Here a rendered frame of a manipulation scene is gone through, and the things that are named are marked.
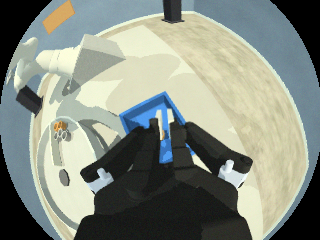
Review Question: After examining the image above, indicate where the blue shallow tray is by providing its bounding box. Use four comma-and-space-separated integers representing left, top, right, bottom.
119, 91, 186, 163

